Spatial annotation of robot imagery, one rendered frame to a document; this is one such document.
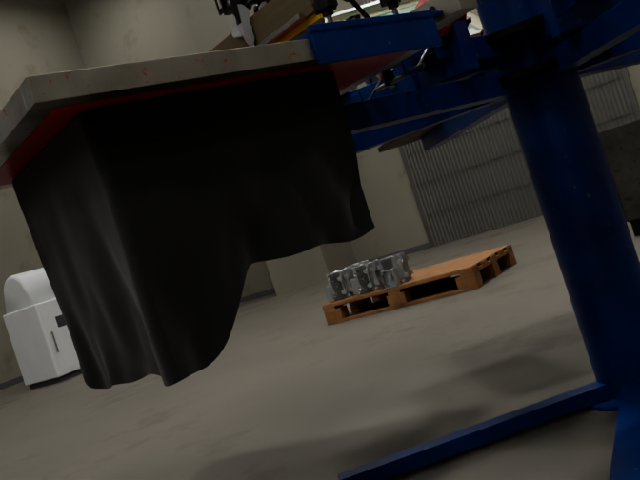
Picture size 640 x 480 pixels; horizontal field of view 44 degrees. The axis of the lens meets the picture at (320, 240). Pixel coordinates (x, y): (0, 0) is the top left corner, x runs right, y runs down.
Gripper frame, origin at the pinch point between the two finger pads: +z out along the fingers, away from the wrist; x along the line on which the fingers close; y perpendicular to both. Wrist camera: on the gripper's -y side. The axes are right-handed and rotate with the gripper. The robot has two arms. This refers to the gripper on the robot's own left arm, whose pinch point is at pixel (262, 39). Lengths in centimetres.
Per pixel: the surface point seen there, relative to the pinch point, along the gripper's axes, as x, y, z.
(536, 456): -40, 1, 109
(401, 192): -663, 700, 23
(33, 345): -138, 779, 64
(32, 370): -132, 794, 90
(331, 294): -241, 345, 89
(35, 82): 59, -29, 11
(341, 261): -580, 776, 91
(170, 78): 40, -29, 13
